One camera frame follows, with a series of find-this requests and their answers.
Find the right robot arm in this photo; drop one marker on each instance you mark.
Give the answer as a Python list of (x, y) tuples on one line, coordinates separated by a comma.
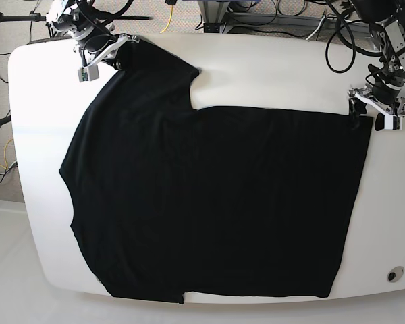
[(95, 42)]

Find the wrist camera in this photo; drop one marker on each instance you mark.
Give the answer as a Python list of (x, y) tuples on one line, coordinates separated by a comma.
[(88, 73), (392, 122)]

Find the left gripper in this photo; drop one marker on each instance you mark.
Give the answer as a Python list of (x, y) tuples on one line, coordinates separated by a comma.
[(383, 97)]

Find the black tripod stand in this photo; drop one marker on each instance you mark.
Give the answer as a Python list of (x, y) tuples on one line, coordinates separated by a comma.
[(20, 17)]

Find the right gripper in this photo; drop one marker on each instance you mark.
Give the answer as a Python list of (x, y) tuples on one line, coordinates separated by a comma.
[(115, 50)]

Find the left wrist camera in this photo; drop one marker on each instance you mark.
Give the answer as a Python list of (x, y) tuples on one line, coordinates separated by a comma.
[(392, 122)]

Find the grey metal base frame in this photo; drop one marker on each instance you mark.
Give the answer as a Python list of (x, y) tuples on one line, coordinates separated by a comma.
[(314, 21)]

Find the table cable grommet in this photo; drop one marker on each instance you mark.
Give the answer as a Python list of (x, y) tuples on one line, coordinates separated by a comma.
[(395, 274)]

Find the black T-shirt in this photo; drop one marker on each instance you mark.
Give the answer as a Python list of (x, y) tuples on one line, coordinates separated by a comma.
[(233, 201)]

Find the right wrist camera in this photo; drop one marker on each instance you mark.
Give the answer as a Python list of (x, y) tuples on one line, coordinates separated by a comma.
[(88, 73)]

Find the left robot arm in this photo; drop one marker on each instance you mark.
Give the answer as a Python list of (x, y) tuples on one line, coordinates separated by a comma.
[(385, 21)]

